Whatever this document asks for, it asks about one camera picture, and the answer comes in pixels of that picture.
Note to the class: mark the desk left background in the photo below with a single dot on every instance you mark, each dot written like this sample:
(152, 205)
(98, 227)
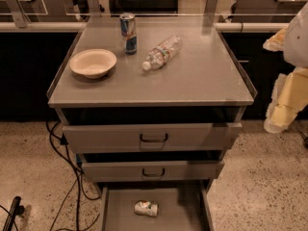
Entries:
(40, 10)

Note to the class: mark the black object on floor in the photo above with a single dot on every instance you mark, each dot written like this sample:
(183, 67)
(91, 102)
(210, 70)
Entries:
(16, 210)

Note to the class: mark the white horizontal rail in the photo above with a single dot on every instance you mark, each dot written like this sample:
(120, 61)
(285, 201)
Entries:
(77, 26)

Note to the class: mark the white paper bowl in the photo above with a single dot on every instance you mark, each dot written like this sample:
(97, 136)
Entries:
(93, 63)

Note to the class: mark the red bull can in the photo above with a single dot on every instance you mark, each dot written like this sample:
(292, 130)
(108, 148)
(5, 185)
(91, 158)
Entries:
(128, 32)

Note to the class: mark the bottom grey drawer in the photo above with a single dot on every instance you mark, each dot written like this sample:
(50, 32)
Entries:
(182, 207)

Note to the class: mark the clear plastic water bottle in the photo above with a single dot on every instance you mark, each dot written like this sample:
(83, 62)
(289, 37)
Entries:
(162, 53)

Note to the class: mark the grey drawer cabinet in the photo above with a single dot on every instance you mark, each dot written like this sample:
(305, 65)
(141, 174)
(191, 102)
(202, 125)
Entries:
(202, 83)

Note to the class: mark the middle grey drawer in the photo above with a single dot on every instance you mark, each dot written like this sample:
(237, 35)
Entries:
(152, 171)

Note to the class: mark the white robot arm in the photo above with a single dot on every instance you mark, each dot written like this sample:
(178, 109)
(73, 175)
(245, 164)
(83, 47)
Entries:
(296, 40)

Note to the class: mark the crushed 7up can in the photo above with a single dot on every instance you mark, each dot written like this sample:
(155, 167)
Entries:
(146, 208)

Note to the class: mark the dark desk right background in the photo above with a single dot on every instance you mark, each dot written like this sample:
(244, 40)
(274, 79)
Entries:
(266, 11)

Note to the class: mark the grey drawer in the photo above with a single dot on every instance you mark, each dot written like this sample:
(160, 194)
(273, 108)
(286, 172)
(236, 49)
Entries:
(152, 171)
(182, 207)
(151, 137)

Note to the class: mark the top grey drawer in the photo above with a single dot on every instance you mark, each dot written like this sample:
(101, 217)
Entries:
(151, 137)

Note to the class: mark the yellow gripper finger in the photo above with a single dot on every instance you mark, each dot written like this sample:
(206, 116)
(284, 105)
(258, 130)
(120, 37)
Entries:
(276, 42)
(289, 97)

